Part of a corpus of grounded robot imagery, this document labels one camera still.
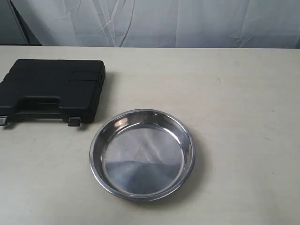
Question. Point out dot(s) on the black plastic tool case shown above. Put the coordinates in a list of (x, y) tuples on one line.
[(68, 90)]

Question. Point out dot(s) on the round stainless steel tray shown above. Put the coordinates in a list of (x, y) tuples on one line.
[(142, 155)]

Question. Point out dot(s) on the white backdrop curtain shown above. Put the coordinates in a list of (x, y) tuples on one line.
[(151, 23)]

